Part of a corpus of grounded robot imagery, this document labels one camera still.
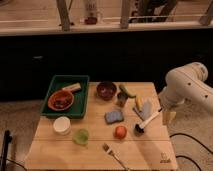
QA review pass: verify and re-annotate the black floor cable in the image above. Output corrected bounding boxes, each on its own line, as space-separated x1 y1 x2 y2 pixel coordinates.
169 132 213 171

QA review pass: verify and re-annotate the grey cloth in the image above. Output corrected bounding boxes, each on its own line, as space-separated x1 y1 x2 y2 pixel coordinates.
133 100 152 120

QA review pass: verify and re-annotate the white paper cup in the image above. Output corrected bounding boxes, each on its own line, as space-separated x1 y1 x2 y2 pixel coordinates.
53 116 71 135

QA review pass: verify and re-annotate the blue sponge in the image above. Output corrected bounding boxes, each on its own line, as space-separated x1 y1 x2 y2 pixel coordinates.
105 111 124 124

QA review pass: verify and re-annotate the green plastic cup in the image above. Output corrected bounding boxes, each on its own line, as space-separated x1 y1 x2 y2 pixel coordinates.
73 129 89 145

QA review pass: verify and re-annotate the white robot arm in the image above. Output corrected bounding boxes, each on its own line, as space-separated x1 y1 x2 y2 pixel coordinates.
158 62 213 125

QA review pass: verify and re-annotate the dark red bowl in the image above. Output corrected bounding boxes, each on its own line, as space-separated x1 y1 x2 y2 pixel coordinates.
96 81 117 101

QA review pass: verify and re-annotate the green cucumber toy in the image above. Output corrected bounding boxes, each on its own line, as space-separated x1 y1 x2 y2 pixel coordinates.
119 84 136 98

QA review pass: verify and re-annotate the yellow banana toy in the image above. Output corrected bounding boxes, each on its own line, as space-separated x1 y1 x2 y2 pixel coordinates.
135 95 143 112

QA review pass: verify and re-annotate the black stand at left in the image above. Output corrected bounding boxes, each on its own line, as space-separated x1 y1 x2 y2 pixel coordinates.
0 130 12 171

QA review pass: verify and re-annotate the green plastic tray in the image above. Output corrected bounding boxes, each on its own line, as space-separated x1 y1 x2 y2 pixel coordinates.
42 75 89 119

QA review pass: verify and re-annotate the orange bowl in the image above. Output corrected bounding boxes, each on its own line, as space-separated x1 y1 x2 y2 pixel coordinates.
47 90 74 111

